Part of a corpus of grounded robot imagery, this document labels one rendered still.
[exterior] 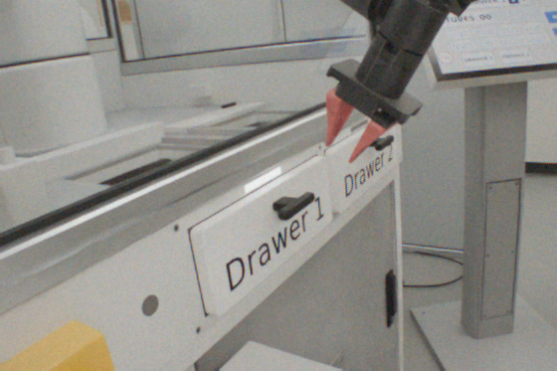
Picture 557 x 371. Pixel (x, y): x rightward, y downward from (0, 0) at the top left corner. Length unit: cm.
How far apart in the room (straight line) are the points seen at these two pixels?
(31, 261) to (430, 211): 204
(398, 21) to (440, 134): 169
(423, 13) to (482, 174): 105
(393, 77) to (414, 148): 171
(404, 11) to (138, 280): 37
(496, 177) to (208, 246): 113
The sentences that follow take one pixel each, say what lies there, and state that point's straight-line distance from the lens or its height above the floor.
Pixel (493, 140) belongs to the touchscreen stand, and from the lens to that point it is 146.
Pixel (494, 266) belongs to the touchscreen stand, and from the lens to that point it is 163.
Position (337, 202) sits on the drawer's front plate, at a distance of 76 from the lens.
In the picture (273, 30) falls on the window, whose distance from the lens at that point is 65.
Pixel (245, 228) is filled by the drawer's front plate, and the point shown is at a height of 90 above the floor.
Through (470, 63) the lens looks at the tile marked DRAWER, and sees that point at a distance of 130.
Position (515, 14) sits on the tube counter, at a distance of 147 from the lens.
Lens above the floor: 112
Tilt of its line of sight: 17 degrees down
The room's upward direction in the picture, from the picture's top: 7 degrees counter-clockwise
